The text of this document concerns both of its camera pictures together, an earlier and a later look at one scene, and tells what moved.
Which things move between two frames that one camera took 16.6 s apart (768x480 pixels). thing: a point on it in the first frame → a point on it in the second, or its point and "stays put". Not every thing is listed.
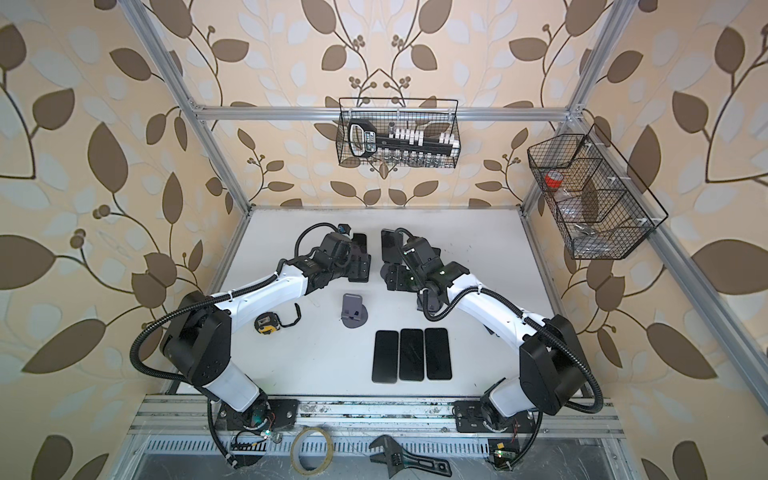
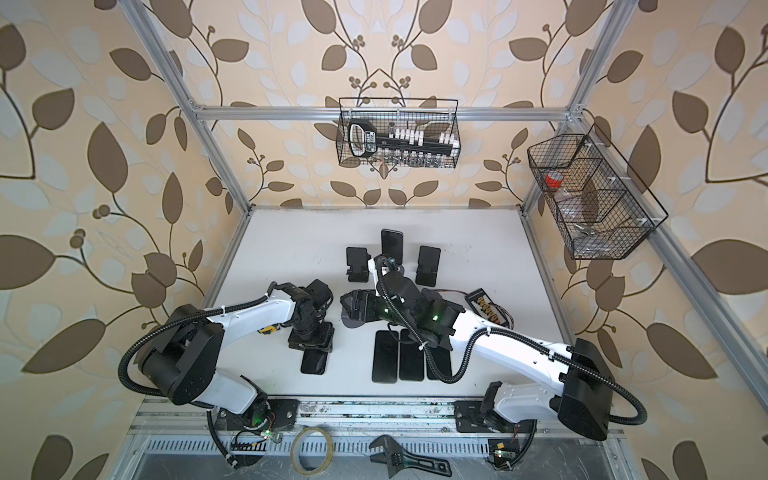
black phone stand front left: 354,313 stays put
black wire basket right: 602,208 stays put
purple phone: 385,359 stays put
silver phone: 360,240 → 313,361
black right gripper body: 404,280 → 377,309
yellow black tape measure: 269,322 stays put
